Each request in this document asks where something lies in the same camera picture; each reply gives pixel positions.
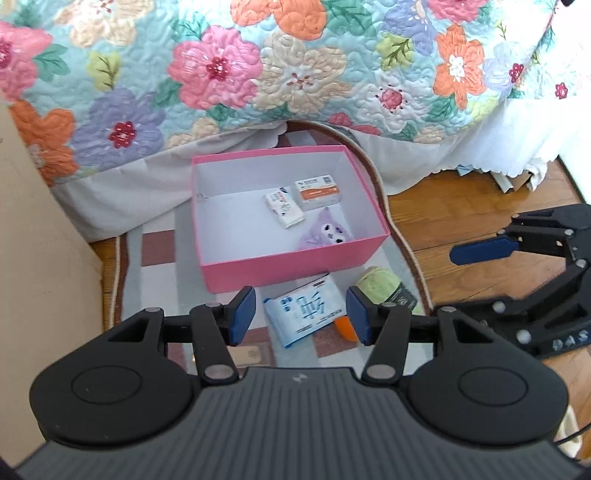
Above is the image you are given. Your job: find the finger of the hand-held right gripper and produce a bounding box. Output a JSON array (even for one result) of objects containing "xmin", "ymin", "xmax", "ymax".
[
  {"xmin": 427, "ymin": 261, "xmax": 591, "ymax": 344},
  {"xmin": 450, "ymin": 203, "xmax": 591, "ymax": 266}
]

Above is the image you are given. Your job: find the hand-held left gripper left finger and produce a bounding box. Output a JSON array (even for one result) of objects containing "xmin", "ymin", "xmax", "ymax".
[{"xmin": 108, "ymin": 286, "xmax": 257, "ymax": 386}]

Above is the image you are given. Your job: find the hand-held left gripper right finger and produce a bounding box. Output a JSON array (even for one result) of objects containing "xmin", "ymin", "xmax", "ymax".
[{"xmin": 346, "ymin": 285, "xmax": 495, "ymax": 386}]

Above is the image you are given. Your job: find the orange makeup sponge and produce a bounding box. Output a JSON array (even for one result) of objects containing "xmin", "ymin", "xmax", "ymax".
[{"xmin": 335, "ymin": 316, "xmax": 360, "ymax": 343}]

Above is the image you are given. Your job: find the green yarn ball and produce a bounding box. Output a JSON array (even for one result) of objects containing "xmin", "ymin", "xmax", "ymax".
[{"xmin": 359, "ymin": 267, "xmax": 419, "ymax": 311}]

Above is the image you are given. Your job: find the blue wet wipes pack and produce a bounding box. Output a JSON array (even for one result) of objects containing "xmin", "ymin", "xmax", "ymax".
[{"xmin": 263, "ymin": 273, "xmax": 354, "ymax": 348}]

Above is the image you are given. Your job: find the pink cardboard box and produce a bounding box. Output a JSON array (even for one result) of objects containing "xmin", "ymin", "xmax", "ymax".
[{"xmin": 191, "ymin": 145, "xmax": 391, "ymax": 294}]

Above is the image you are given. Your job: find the purple plush toy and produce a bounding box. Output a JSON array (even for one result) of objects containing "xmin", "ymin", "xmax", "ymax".
[{"xmin": 297, "ymin": 208, "xmax": 355, "ymax": 251}]

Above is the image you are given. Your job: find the small white tissue pack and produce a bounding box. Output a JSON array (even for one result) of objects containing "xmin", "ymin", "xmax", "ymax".
[{"xmin": 264, "ymin": 187, "xmax": 306, "ymax": 228}]

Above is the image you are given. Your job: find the clear packet with orange label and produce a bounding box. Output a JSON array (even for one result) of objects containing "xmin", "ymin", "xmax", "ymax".
[{"xmin": 294, "ymin": 174, "xmax": 343, "ymax": 212}]

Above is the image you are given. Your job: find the checked cartoon rug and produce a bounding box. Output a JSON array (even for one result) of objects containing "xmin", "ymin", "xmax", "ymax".
[{"xmin": 108, "ymin": 120, "xmax": 437, "ymax": 370}]

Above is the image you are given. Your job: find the beige wooden board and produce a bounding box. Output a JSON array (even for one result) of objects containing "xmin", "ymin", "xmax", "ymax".
[{"xmin": 0, "ymin": 99, "xmax": 105, "ymax": 467}]

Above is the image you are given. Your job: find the floral quilt bed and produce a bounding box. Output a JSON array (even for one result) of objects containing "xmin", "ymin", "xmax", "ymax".
[{"xmin": 0, "ymin": 0, "xmax": 591, "ymax": 243}]

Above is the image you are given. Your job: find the thin black cable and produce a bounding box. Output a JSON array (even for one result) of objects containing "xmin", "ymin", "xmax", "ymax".
[{"xmin": 554, "ymin": 415, "xmax": 591, "ymax": 460}]

